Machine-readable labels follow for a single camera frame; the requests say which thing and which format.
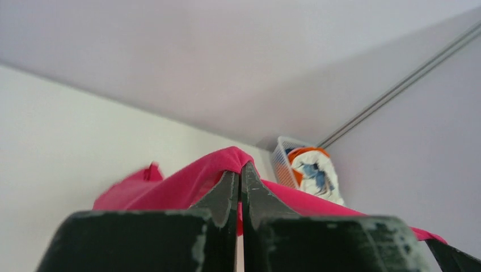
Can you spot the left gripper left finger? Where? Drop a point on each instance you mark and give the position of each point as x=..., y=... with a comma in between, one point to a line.
x=220, y=241

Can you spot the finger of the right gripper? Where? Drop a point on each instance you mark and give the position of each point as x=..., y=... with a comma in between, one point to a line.
x=451, y=259

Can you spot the white plastic basket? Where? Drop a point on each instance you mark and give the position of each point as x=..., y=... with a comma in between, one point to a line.
x=280, y=162

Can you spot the orange t shirt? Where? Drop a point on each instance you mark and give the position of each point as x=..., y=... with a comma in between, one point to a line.
x=307, y=162

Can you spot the right aluminium corner post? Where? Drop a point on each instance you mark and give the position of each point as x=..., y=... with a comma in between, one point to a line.
x=412, y=78

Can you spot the white t shirt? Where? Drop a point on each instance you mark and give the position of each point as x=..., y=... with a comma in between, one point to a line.
x=325, y=185

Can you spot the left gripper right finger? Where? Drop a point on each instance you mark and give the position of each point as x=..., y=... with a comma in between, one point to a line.
x=261, y=210

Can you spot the pink t shirt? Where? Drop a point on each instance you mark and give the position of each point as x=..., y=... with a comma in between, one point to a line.
x=147, y=189

